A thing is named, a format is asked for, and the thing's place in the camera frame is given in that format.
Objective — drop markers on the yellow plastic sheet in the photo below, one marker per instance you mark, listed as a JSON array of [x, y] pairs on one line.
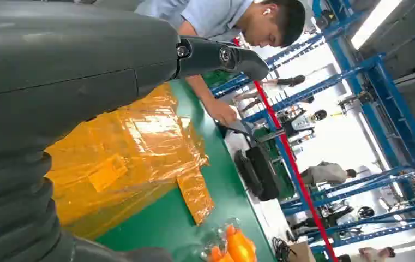
[[138, 144]]

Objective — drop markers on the red pole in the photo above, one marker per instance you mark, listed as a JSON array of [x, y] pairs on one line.
[[294, 166]]

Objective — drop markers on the white table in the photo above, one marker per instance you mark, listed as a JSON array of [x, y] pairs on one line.
[[265, 217]]

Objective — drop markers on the cardboard box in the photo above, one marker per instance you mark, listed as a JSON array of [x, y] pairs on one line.
[[301, 254]]

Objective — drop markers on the ceiling light panel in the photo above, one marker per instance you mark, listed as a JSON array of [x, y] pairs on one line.
[[373, 21]]

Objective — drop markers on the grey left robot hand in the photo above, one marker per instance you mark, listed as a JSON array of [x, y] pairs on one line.
[[48, 72]]

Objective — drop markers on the person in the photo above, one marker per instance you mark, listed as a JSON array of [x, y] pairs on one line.
[[211, 14], [324, 173], [373, 254]]

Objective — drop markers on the black tablet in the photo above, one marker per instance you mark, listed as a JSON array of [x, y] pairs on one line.
[[236, 131]]

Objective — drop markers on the person's left hand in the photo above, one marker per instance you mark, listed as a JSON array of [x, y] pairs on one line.
[[223, 112]]

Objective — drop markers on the black humanoid robot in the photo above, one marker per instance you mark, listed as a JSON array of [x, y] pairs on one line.
[[337, 217]]

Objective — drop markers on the green table mat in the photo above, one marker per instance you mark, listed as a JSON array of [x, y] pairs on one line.
[[221, 188]]

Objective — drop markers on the black handheld controller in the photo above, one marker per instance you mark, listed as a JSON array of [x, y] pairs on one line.
[[245, 173]]

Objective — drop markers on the black carrying case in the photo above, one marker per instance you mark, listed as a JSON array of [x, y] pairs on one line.
[[265, 173]]

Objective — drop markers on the blue metal rack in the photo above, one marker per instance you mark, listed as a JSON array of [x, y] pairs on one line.
[[391, 94]]

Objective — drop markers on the white humanoid robot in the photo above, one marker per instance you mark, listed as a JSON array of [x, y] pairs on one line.
[[303, 123]]

